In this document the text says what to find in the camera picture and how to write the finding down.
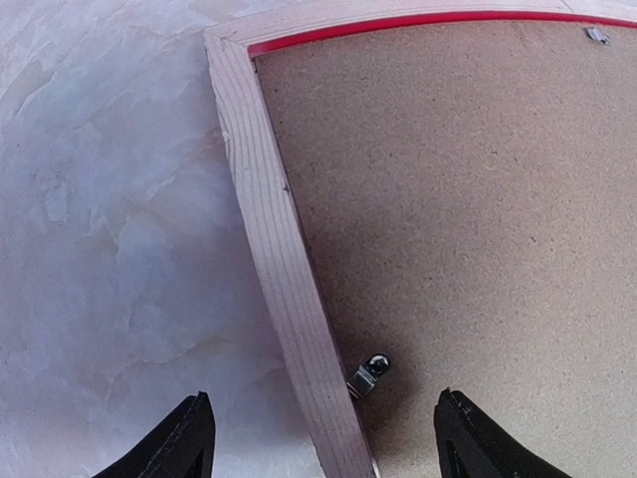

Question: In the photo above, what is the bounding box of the silver frame retaining clip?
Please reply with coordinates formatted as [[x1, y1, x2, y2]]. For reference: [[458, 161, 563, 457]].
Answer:
[[346, 353, 392, 399]]

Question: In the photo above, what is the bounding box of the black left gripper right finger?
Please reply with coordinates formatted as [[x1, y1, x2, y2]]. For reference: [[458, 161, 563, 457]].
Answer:
[[434, 388, 568, 478]]

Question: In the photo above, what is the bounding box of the brown cardboard backing board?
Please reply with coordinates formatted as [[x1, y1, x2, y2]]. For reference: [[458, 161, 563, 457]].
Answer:
[[256, 21, 636, 477]]

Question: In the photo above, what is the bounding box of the light wood picture frame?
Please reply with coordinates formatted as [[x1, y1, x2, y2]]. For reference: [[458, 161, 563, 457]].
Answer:
[[204, 1, 636, 477]]

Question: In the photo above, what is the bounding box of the silver frame hanger clip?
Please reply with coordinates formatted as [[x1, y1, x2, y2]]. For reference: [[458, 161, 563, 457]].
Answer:
[[584, 27, 611, 46]]

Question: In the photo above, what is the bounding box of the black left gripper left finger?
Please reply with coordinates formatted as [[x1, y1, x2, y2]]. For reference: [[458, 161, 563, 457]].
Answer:
[[96, 391, 216, 478]]

